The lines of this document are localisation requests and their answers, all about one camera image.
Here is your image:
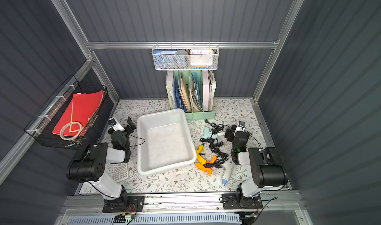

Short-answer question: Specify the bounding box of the mint green glue gun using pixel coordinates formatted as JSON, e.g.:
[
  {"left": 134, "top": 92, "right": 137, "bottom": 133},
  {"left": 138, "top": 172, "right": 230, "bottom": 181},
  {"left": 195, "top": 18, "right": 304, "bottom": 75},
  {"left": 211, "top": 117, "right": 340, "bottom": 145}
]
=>
[{"left": 200, "top": 127, "right": 217, "bottom": 143}]

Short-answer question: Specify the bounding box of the yellow glue gun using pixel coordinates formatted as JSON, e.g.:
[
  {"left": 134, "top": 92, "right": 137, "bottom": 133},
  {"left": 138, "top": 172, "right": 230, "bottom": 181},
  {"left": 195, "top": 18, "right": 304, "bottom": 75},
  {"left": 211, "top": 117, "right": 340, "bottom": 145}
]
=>
[{"left": 195, "top": 145, "right": 206, "bottom": 165}]

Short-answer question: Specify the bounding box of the orange glue gun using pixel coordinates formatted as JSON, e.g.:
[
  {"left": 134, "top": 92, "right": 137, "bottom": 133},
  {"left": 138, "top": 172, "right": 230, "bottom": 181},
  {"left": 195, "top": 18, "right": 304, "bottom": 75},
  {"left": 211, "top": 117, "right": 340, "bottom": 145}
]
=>
[{"left": 195, "top": 155, "right": 217, "bottom": 175}]

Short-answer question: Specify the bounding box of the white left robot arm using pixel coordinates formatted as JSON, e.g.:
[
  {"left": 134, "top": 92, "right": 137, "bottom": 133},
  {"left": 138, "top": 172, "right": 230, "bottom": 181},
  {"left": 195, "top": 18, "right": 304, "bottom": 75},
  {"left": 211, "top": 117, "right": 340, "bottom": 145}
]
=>
[{"left": 66, "top": 117, "right": 137, "bottom": 200}]

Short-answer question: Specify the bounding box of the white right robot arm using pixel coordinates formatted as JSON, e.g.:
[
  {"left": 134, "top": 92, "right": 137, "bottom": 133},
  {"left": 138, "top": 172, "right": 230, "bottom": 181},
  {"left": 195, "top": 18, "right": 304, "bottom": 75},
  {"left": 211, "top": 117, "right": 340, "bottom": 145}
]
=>
[{"left": 225, "top": 129, "right": 288, "bottom": 200}]

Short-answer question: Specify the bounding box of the white blue-tip glue gun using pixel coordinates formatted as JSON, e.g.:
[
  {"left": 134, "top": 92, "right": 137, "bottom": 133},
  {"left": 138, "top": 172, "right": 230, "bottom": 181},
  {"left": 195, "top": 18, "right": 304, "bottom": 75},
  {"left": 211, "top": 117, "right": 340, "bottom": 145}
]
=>
[{"left": 221, "top": 160, "right": 235, "bottom": 186}]

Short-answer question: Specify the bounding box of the white plastic storage box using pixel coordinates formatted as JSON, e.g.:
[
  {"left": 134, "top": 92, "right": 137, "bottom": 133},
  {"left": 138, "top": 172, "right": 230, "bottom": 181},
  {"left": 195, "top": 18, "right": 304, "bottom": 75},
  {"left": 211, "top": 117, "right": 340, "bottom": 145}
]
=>
[{"left": 137, "top": 109, "right": 196, "bottom": 175}]

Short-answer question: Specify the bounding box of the blue box in basket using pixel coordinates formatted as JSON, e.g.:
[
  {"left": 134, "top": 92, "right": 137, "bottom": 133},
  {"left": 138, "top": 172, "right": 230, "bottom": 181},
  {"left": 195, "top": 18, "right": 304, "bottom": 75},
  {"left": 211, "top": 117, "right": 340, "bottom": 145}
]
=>
[{"left": 152, "top": 49, "right": 177, "bottom": 70}]

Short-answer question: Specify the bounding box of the white calculator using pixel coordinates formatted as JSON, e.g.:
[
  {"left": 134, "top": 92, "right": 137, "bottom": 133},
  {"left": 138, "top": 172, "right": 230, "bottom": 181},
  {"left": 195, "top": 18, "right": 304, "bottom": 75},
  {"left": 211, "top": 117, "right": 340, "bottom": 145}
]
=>
[{"left": 112, "top": 163, "right": 129, "bottom": 183}]

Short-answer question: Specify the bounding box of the red folder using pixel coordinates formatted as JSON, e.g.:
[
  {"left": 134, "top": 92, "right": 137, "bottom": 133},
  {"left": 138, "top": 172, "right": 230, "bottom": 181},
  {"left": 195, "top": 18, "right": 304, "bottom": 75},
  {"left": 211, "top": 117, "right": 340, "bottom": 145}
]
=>
[{"left": 52, "top": 90, "right": 106, "bottom": 137}]

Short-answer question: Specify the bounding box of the green desktop file organizer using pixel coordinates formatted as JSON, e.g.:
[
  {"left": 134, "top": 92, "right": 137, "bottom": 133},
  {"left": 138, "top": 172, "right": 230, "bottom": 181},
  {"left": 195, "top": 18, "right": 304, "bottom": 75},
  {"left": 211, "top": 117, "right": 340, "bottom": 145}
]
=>
[{"left": 166, "top": 71, "right": 217, "bottom": 121}]

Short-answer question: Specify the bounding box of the grey tape roll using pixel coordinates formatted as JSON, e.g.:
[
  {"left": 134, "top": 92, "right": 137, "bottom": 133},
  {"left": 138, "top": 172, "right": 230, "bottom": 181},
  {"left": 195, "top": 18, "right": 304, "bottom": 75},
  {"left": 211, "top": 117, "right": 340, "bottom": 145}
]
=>
[{"left": 173, "top": 50, "right": 189, "bottom": 69}]

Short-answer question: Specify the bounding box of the yellow white alarm clock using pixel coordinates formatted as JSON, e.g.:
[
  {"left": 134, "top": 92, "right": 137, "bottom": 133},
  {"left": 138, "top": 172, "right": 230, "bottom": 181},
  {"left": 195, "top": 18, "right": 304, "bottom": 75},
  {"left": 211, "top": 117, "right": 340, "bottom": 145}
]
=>
[{"left": 189, "top": 49, "right": 214, "bottom": 67}]

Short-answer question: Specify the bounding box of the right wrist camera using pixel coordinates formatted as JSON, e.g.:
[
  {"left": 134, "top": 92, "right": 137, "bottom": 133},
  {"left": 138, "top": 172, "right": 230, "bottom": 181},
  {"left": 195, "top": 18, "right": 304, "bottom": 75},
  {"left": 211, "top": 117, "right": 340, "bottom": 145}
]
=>
[{"left": 235, "top": 121, "right": 246, "bottom": 133}]

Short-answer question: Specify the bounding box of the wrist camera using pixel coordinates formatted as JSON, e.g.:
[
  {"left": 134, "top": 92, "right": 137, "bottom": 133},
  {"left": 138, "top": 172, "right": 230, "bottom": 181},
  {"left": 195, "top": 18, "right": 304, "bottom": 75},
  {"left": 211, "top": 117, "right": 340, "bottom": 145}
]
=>
[
  {"left": 235, "top": 121, "right": 246, "bottom": 133},
  {"left": 108, "top": 117, "right": 125, "bottom": 131}
]

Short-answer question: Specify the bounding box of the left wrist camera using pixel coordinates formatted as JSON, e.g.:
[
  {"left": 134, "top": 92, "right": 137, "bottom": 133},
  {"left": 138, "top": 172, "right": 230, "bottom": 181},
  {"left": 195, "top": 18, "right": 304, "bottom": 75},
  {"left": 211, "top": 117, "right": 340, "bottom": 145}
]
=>
[{"left": 108, "top": 117, "right": 125, "bottom": 131}]

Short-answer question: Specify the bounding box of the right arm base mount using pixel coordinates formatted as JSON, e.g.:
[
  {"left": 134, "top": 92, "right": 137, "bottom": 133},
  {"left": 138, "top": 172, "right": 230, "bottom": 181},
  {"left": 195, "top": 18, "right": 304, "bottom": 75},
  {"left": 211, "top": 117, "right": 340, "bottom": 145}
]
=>
[{"left": 219, "top": 193, "right": 263, "bottom": 210}]

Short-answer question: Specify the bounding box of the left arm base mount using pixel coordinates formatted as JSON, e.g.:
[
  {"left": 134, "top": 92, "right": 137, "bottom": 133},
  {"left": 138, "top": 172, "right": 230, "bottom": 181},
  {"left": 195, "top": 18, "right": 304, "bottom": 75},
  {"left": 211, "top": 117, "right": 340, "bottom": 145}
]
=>
[{"left": 102, "top": 196, "right": 145, "bottom": 213}]

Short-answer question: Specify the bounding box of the white wire mesh basket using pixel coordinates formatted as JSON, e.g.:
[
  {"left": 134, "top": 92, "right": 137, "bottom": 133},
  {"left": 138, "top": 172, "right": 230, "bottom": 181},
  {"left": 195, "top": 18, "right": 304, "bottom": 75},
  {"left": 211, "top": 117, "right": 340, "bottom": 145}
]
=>
[{"left": 151, "top": 44, "right": 220, "bottom": 71}]

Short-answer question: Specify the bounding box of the black wire wall basket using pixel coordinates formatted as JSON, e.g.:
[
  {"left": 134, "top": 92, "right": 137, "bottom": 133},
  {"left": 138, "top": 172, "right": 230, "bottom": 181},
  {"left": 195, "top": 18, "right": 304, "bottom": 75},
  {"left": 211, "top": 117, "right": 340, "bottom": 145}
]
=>
[{"left": 24, "top": 77, "right": 113, "bottom": 150}]

